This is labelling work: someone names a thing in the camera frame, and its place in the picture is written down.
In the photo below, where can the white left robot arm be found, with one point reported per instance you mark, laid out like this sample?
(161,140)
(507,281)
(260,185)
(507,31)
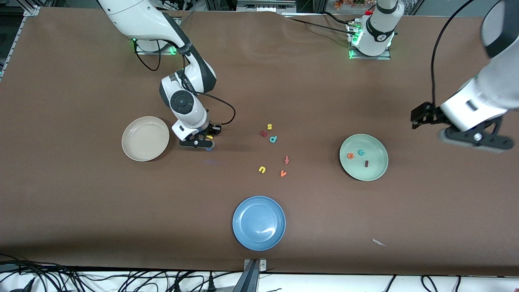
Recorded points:
(486,97)

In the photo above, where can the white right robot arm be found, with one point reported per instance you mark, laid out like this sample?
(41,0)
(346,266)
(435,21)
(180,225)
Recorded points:
(182,101)

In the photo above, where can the beige brown round plate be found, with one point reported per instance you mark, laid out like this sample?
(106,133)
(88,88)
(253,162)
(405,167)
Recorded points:
(145,138)

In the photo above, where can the pale green round plate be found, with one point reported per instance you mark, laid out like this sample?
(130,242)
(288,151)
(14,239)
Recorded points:
(373,172)

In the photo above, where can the blue round plate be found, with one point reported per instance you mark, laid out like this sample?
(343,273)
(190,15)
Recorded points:
(258,223)

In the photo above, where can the white paper scrap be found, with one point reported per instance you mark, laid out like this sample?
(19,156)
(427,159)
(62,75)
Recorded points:
(378,242)

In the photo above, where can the orange leafy decoration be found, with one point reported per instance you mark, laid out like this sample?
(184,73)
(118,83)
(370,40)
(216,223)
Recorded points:
(352,3)

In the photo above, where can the grey metal box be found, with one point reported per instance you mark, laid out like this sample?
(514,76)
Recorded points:
(263,6)

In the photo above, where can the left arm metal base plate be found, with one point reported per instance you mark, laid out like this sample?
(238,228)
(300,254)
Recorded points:
(381,57)

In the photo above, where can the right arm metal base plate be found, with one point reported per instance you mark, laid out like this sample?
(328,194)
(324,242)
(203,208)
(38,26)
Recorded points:
(154,51)

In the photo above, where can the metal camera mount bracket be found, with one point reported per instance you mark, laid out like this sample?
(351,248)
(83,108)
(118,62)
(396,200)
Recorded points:
(251,280)

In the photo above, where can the aluminium frame profile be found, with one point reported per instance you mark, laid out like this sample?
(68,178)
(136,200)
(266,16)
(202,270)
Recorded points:
(30,9)

